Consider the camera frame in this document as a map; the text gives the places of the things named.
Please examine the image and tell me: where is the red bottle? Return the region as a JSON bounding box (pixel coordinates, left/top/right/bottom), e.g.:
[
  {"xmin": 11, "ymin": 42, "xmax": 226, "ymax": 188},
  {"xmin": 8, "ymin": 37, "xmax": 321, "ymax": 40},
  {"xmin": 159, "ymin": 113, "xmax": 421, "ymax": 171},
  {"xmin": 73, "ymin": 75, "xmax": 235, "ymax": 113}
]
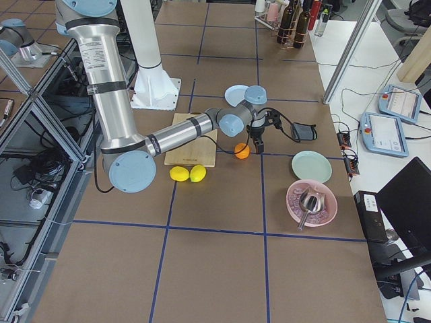
[{"xmin": 308, "ymin": 0, "xmax": 323, "ymax": 30}]

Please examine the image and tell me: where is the orange black adapter lower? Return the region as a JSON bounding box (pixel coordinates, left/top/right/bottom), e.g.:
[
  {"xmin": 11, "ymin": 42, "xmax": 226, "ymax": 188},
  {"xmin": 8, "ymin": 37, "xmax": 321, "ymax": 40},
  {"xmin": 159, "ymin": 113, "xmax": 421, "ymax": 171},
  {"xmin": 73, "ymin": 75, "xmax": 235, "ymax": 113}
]
[{"xmin": 343, "ymin": 154, "xmax": 360, "ymax": 179}]

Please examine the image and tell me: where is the light green plate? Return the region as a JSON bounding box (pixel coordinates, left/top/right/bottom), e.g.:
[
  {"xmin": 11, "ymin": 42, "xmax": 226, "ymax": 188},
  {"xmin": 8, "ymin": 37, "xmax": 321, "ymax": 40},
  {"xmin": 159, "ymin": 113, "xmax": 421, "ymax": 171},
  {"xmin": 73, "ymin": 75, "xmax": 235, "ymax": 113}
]
[{"xmin": 292, "ymin": 151, "xmax": 333, "ymax": 183}]

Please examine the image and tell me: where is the white cup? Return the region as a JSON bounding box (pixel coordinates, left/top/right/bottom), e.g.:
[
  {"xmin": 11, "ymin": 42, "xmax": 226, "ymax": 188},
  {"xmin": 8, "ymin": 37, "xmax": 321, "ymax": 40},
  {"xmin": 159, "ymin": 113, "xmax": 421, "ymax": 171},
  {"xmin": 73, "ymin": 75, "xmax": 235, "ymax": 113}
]
[{"xmin": 255, "ymin": 0, "xmax": 265, "ymax": 13}]

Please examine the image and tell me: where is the light blue plate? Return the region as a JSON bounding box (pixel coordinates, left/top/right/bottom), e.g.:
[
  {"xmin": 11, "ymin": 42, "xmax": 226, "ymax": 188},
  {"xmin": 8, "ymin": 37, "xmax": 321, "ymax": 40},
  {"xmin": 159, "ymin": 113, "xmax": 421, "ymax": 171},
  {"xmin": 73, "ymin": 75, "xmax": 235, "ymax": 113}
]
[{"xmin": 224, "ymin": 85, "xmax": 248, "ymax": 107}]

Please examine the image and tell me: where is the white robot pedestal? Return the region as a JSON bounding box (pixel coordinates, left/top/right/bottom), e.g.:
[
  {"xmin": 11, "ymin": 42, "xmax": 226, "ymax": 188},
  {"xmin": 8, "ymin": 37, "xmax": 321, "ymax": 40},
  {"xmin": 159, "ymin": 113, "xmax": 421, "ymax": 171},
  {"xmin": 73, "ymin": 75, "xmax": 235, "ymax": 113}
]
[{"xmin": 121, "ymin": 0, "xmax": 181, "ymax": 110}]

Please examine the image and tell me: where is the clear water bottle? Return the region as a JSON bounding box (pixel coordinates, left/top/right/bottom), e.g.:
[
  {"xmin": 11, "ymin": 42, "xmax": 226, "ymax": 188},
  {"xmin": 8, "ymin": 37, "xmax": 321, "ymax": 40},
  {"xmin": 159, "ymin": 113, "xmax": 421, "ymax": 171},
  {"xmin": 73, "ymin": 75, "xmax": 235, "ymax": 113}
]
[{"xmin": 314, "ymin": 9, "xmax": 330, "ymax": 37}]

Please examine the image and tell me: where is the orange black adapter upper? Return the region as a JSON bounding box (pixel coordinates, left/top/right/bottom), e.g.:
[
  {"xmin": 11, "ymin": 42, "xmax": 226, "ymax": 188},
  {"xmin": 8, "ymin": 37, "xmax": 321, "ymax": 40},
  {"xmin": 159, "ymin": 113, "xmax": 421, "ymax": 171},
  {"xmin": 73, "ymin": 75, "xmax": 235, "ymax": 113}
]
[{"xmin": 337, "ymin": 131, "xmax": 352, "ymax": 149}]

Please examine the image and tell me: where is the wooden plank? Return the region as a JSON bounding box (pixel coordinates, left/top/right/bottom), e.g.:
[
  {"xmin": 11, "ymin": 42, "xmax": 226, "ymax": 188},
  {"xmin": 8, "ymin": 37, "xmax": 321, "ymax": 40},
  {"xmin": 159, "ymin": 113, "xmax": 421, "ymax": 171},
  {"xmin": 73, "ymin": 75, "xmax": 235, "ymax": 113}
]
[{"xmin": 397, "ymin": 28, "xmax": 431, "ymax": 83}]

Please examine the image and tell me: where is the folded grey cloth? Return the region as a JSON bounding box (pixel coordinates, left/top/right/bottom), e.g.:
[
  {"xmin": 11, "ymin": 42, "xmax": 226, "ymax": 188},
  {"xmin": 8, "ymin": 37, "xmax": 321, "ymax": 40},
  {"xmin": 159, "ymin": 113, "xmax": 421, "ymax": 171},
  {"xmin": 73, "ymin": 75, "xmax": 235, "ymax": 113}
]
[{"xmin": 291, "ymin": 122, "xmax": 318, "ymax": 142}]

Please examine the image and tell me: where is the orange fruit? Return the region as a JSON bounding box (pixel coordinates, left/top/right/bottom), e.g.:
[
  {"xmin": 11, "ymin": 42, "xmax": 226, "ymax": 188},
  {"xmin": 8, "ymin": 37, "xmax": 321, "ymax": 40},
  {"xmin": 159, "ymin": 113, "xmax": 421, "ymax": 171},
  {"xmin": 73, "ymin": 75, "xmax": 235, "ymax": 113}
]
[{"xmin": 234, "ymin": 143, "xmax": 251, "ymax": 159}]

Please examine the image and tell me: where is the blue cable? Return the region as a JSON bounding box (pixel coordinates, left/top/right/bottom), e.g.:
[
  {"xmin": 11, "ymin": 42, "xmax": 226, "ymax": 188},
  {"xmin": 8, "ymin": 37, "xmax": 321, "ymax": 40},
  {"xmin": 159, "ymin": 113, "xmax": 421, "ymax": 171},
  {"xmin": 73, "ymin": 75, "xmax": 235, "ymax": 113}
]
[{"xmin": 397, "ymin": 268, "xmax": 426, "ymax": 323}]

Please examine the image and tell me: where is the dark wine bottle left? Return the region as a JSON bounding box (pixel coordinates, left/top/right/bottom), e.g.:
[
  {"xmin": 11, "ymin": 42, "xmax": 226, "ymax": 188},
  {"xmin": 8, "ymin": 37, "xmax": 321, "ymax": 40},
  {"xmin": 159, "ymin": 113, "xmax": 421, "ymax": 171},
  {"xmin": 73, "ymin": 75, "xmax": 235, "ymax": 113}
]
[{"xmin": 277, "ymin": 1, "xmax": 294, "ymax": 44}]

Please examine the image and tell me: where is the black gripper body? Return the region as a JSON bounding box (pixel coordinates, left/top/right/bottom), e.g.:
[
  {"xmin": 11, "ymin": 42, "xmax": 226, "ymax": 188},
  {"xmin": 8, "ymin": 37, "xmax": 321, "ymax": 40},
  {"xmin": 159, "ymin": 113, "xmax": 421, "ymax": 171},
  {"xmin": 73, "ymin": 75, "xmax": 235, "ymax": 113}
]
[{"xmin": 248, "ymin": 117, "xmax": 267, "ymax": 145}]

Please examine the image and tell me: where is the near teach pendant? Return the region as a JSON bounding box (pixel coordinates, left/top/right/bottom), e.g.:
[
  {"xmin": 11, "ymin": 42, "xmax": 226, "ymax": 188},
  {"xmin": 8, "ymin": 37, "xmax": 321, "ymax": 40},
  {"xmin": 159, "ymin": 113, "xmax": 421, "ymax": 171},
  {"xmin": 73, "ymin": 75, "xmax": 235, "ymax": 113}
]
[{"xmin": 360, "ymin": 112, "xmax": 409, "ymax": 157}]

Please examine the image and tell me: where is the teach pendant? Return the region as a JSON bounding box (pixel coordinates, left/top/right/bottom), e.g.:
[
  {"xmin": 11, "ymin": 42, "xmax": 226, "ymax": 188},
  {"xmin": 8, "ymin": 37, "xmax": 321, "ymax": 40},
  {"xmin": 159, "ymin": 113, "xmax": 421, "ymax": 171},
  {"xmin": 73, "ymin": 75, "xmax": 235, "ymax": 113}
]
[
  {"xmin": 360, "ymin": 112, "xmax": 409, "ymax": 157},
  {"xmin": 378, "ymin": 85, "xmax": 422, "ymax": 124}
]

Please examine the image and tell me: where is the far teach pendant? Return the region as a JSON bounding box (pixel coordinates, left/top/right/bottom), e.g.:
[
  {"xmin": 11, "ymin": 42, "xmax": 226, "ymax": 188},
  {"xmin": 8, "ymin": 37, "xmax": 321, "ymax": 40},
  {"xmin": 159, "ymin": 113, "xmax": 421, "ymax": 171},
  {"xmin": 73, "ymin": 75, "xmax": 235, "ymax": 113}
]
[{"xmin": 378, "ymin": 85, "xmax": 422, "ymax": 124}]

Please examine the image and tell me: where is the white wire cup rack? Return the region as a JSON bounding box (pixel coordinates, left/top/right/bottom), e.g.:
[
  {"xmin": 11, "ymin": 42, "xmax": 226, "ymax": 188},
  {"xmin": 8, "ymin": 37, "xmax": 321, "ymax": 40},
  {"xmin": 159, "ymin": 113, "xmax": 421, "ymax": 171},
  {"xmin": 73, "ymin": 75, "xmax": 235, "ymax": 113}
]
[{"xmin": 255, "ymin": 11, "xmax": 279, "ymax": 31}]

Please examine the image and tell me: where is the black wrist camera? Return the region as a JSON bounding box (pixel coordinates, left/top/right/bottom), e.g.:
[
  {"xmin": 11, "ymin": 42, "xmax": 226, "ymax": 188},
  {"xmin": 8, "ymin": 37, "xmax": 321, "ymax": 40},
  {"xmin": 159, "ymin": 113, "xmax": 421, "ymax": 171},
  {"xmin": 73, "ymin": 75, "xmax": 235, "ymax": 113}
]
[{"xmin": 265, "ymin": 110, "xmax": 283, "ymax": 130}]

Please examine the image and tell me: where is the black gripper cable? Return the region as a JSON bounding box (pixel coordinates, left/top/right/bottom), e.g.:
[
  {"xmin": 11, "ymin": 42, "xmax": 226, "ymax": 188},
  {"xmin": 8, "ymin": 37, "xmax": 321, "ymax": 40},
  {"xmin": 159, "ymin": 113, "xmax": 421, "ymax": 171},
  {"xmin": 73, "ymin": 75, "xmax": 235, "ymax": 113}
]
[{"xmin": 208, "ymin": 106, "xmax": 304, "ymax": 156}]

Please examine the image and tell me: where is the orange black adapter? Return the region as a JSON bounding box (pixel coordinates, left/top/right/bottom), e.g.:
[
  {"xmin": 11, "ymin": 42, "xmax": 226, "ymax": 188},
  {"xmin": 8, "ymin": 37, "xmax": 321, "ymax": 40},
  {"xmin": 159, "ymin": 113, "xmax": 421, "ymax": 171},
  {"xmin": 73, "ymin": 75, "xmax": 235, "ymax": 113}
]
[
  {"xmin": 343, "ymin": 154, "xmax": 360, "ymax": 179},
  {"xmin": 337, "ymin": 131, "xmax": 352, "ymax": 149}
]

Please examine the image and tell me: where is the yellow lemon lower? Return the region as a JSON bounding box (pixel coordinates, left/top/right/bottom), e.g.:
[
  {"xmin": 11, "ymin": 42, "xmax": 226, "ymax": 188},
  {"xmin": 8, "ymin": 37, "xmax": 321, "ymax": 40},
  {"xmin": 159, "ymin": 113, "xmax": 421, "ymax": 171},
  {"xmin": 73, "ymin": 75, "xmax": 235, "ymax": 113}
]
[{"xmin": 169, "ymin": 166, "xmax": 190, "ymax": 182}]

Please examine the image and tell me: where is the yellow lemon upper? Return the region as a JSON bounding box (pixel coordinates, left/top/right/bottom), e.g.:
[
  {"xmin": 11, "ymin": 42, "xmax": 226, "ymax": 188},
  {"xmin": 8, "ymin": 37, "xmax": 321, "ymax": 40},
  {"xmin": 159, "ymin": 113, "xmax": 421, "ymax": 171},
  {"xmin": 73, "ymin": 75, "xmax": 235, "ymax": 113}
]
[{"xmin": 189, "ymin": 165, "xmax": 207, "ymax": 182}]

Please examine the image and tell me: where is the copper wire bottle rack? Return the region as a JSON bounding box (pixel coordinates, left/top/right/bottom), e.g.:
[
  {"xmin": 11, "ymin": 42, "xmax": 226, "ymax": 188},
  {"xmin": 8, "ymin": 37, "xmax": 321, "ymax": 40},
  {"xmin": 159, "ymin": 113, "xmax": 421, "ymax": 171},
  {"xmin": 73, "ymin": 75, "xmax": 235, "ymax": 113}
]
[{"xmin": 281, "ymin": 1, "xmax": 303, "ymax": 48}]

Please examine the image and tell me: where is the pink bowl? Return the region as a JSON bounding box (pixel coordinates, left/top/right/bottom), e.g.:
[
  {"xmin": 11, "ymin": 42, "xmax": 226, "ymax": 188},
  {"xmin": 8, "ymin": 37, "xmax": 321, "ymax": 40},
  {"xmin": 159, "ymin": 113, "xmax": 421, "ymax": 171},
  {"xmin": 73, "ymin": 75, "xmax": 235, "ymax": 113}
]
[{"xmin": 286, "ymin": 180, "xmax": 337, "ymax": 227}]

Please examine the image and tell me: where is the metal scoop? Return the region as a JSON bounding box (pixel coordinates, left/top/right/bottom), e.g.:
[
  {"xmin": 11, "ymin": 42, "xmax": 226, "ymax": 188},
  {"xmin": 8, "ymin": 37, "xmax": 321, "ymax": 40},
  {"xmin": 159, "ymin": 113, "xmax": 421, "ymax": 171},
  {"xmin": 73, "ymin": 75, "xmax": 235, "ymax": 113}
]
[{"xmin": 297, "ymin": 187, "xmax": 325, "ymax": 231}]

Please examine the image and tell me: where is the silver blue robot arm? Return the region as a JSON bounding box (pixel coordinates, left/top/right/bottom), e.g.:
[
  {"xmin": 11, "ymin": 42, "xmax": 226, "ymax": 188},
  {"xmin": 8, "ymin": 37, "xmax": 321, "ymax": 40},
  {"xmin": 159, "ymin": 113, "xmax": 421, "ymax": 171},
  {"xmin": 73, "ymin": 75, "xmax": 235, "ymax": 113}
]
[{"xmin": 56, "ymin": 1, "xmax": 267, "ymax": 193}]

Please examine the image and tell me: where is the dark wine bottle right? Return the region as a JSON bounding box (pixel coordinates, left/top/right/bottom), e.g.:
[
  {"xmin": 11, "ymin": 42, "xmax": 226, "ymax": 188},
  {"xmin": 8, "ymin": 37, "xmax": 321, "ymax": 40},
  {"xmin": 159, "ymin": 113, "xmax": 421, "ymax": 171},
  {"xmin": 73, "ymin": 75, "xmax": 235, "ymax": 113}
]
[{"xmin": 293, "ymin": 0, "xmax": 312, "ymax": 49}]

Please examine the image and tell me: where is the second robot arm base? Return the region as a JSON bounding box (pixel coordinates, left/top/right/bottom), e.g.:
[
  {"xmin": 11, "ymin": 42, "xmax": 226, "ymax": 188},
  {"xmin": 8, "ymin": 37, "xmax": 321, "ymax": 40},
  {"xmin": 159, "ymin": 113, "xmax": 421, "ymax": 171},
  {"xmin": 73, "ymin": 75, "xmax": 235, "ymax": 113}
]
[{"xmin": 1, "ymin": 18, "xmax": 51, "ymax": 68}]

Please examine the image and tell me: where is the black monitor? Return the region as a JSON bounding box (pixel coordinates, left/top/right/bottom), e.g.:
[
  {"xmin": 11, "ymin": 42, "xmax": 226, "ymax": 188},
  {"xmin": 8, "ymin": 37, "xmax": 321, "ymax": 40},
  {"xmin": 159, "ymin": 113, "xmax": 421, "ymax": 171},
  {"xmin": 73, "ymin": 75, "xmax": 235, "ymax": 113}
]
[{"xmin": 374, "ymin": 157, "xmax": 430, "ymax": 280}]

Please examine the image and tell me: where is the yellow lemon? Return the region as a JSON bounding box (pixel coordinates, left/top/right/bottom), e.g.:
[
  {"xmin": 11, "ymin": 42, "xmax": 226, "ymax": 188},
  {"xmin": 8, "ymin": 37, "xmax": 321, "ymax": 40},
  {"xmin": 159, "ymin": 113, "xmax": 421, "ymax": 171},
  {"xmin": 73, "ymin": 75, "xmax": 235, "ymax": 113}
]
[
  {"xmin": 189, "ymin": 165, "xmax": 207, "ymax": 182},
  {"xmin": 169, "ymin": 166, "xmax": 190, "ymax": 182}
]

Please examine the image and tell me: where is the dark wine bottle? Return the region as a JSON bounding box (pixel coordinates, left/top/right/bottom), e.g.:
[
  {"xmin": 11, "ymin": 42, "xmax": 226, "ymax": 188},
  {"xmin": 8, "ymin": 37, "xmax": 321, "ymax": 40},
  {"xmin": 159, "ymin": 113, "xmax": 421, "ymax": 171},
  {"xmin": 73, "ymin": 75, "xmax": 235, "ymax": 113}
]
[
  {"xmin": 277, "ymin": 1, "xmax": 294, "ymax": 44},
  {"xmin": 293, "ymin": 0, "xmax": 312, "ymax": 49}
]

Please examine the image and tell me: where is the black computer box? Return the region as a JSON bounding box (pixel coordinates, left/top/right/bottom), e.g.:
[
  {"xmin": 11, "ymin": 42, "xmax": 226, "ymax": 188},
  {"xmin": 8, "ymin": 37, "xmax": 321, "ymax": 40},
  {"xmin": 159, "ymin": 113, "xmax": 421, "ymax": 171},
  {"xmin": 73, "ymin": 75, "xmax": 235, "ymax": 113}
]
[{"xmin": 354, "ymin": 190, "xmax": 388, "ymax": 244}]

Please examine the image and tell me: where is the bamboo cutting board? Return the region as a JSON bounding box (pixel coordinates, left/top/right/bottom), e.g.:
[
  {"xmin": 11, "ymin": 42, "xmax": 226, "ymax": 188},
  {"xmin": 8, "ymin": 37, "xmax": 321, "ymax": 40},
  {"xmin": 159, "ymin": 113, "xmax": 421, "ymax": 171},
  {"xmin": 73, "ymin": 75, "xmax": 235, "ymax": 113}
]
[{"xmin": 159, "ymin": 113, "xmax": 218, "ymax": 167}]

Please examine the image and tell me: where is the aluminium frame post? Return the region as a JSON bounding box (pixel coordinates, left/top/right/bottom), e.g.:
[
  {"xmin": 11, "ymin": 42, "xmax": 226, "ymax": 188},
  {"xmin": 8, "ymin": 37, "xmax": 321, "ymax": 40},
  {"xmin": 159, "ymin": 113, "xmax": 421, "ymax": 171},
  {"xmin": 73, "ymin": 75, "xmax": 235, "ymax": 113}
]
[{"xmin": 323, "ymin": 0, "xmax": 382, "ymax": 104}]

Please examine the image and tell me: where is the pink cup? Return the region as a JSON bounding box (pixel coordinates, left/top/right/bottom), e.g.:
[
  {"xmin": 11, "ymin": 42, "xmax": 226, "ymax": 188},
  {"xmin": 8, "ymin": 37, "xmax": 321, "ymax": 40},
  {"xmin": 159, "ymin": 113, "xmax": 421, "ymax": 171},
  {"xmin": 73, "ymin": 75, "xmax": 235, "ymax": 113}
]
[{"xmin": 267, "ymin": 3, "xmax": 279, "ymax": 22}]

